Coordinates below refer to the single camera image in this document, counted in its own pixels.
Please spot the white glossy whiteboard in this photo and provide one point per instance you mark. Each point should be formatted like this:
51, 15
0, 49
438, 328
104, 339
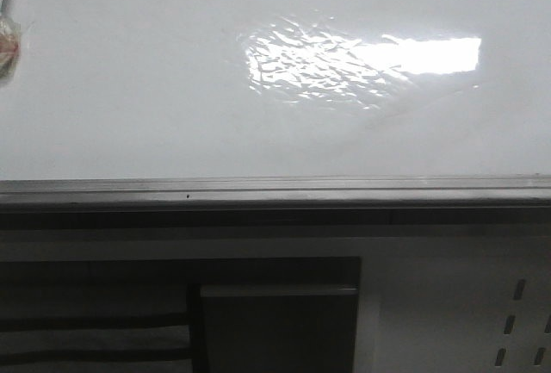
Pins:
277, 88

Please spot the white slotted metal panel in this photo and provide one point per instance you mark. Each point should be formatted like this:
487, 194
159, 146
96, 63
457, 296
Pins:
455, 305

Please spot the grey metal whiteboard tray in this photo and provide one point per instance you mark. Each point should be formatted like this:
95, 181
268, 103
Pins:
265, 201

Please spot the dark square panel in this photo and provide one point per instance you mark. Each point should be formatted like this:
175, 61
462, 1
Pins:
280, 328

